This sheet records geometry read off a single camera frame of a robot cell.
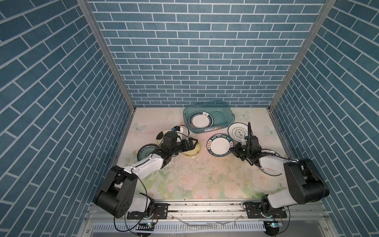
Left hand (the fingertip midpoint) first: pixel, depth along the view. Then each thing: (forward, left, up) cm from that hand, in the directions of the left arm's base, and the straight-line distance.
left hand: (196, 143), depth 85 cm
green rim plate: (+28, -4, -11) cm, 30 cm away
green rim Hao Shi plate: (+5, -16, -10) cm, 20 cm away
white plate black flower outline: (+17, -31, -11) cm, 37 cm away
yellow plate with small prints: (+1, +1, -12) cm, 12 cm away
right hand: (+2, -22, -8) cm, 23 cm away
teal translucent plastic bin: (+37, -22, -12) cm, 45 cm away
